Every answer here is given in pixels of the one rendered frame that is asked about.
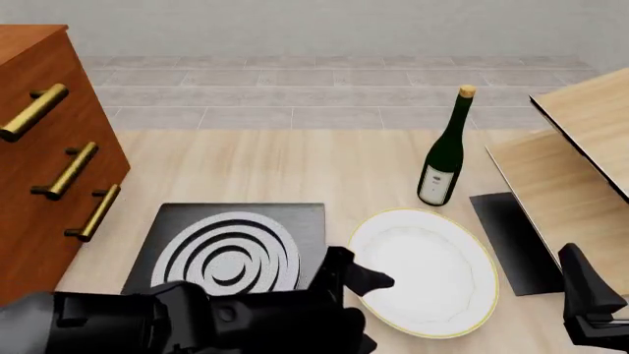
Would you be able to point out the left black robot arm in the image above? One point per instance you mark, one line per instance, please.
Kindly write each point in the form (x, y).
(123, 324)

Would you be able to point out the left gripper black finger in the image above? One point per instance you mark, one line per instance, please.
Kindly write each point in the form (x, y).
(371, 283)

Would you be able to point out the dark green wine bottle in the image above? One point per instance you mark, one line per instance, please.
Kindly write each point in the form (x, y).
(444, 158)

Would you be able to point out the white plate with yellow rim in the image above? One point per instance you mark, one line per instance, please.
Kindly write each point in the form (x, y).
(432, 273)

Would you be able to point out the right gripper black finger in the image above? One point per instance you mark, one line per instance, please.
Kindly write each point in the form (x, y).
(585, 287)

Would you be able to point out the flat black stove plate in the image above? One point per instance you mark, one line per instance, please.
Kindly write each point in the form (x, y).
(162, 236)

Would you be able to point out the black flat base panel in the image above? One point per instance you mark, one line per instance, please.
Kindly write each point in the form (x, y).
(511, 239)

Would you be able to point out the wooden cabinet with drawers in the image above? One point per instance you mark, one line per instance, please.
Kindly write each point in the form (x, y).
(44, 236)

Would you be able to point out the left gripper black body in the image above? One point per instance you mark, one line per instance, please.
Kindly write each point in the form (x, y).
(331, 274)

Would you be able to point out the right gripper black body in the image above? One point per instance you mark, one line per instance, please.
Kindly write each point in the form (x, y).
(597, 333)

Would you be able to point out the pale wooden rack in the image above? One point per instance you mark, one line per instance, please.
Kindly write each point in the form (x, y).
(565, 191)

